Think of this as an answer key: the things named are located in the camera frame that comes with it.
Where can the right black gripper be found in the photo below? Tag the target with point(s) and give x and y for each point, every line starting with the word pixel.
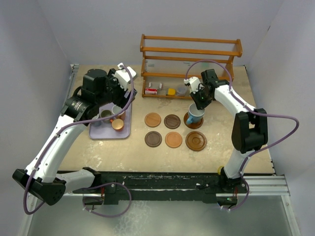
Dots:
pixel 200 104

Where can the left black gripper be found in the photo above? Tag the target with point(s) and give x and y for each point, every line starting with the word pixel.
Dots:
pixel 122 101

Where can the teal mug white inside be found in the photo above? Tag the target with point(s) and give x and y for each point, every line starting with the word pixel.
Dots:
pixel 194 114

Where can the ringed brown wooden coaster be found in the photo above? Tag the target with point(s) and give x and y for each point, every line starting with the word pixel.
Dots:
pixel 192 125

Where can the light wood coaster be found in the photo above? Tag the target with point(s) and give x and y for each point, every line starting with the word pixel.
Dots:
pixel 152 119

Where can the dark walnut coaster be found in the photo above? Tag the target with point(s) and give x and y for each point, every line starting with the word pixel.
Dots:
pixel 172 121

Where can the orange terracotta coaster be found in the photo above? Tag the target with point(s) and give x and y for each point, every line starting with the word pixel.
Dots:
pixel 173 139

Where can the dark brown coaster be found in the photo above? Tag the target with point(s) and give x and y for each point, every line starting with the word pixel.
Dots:
pixel 153 139

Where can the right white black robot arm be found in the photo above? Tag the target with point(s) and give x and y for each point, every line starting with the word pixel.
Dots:
pixel 249 131

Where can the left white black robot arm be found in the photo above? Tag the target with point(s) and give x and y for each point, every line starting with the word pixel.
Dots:
pixel 40 178

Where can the olive green small cup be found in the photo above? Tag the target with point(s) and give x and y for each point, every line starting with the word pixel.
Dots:
pixel 105 114

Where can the orange copper small cup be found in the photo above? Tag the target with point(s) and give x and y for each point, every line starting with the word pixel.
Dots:
pixel 117 124

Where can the brown red mug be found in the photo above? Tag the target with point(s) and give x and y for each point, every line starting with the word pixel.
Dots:
pixel 118 112

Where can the red white small box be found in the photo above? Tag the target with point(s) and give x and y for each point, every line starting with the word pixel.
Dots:
pixel 151 91

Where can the yellow small object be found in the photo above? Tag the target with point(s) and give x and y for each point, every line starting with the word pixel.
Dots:
pixel 171 92

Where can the grey blue mug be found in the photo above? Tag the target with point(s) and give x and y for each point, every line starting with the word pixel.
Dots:
pixel 95 121

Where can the lavender plastic tray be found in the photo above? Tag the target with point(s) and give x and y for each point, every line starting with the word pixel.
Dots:
pixel 106 132

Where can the wooden three-tier shelf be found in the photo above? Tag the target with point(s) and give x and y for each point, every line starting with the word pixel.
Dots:
pixel 165 58

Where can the yellow tape roll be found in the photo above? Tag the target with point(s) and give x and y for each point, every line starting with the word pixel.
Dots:
pixel 220 169

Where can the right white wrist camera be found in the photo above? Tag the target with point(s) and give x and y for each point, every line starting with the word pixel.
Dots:
pixel 194 83

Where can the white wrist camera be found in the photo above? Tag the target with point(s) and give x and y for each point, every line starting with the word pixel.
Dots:
pixel 123 77
pixel 194 83

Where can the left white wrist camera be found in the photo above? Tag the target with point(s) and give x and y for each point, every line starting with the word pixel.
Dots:
pixel 123 77

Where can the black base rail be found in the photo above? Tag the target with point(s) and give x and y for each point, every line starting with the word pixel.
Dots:
pixel 165 186

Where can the aluminium frame rail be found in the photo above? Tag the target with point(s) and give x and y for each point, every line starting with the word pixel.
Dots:
pixel 275 186

